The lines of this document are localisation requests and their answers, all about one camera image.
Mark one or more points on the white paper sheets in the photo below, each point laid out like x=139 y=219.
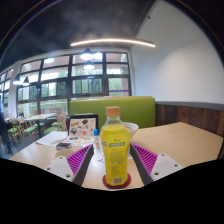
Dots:
x=50 y=138

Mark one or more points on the group of wooden green-seat chairs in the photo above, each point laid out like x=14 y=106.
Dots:
x=28 y=128

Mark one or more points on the green upholstered bench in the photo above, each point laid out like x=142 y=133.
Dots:
x=140 y=108

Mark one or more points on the flat round red coaster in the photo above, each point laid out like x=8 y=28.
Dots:
x=106 y=184

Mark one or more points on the wooden dining table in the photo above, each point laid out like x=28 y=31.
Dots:
x=40 y=116

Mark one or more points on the small dark box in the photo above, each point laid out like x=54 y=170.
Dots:
x=63 y=145

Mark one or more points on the yellow drink bottle orange cap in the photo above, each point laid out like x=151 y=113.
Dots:
x=115 y=150

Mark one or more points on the group of pendant lamps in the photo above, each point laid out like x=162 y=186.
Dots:
x=86 y=55

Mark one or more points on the curved linear ceiling light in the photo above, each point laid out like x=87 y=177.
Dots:
x=113 y=41

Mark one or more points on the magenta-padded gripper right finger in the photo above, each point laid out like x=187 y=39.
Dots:
x=165 y=165

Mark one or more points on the person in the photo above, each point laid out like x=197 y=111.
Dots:
x=3 y=130

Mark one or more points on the small blue-capped bottle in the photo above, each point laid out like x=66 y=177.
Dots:
x=96 y=140

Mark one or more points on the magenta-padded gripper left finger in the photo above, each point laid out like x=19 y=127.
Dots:
x=59 y=166

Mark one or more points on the white bowl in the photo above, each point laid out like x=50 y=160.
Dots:
x=132 y=128

